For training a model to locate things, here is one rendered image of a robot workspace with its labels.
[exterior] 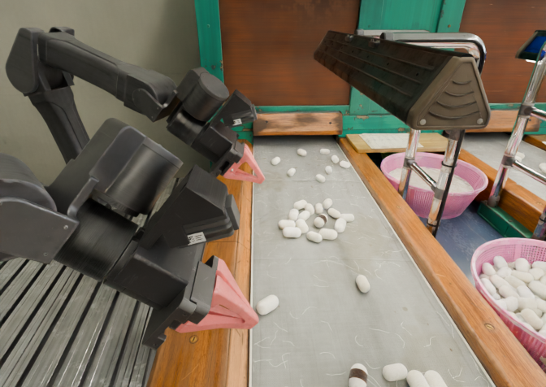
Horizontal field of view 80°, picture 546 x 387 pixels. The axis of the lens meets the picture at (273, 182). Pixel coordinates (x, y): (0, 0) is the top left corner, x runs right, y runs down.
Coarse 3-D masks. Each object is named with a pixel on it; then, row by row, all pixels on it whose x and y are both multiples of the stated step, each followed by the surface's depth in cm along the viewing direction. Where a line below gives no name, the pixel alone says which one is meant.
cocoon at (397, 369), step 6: (390, 366) 40; (396, 366) 40; (402, 366) 40; (384, 372) 40; (390, 372) 39; (396, 372) 39; (402, 372) 40; (390, 378) 39; (396, 378) 39; (402, 378) 40
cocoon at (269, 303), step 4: (268, 296) 50; (272, 296) 50; (264, 300) 49; (268, 300) 49; (272, 300) 49; (276, 300) 49; (260, 304) 48; (264, 304) 48; (268, 304) 48; (272, 304) 49; (276, 304) 49; (260, 308) 48; (264, 308) 48; (268, 308) 48; (272, 308) 49; (260, 312) 48; (264, 312) 48; (268, 312) 49
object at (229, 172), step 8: (248, 152) 61; (240, 160) 60; (248, 160) 61; (224, 168) 61; (232, 168) 61; (256, 168) 63; (224, 176) 62; (232, 176) 62; (240, 176) 63; (248, 176) 63
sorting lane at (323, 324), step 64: (256, 192) 84; (320, 192) 84; (256, 256) 61; (320, 256) 61; (384, 256) 61; (320, 320) 48; (384, 320) 48; (448, 320) 48; (256, 384) 40; (320, 384) 40; (384, 384) 40; (448, 384) 40
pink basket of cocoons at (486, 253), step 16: (496, 240) 61; (512, 240) 61; (528, 240) 61; (480, 256) 59; (512, 256) 62; (528, 256) 61; (544, 256) 60; (480, 288) 50; (496, 304) 47; (512, 320) 45; (528, 336) 44; (528, 352) 46; (544, 352) 44; (544, 368) 45
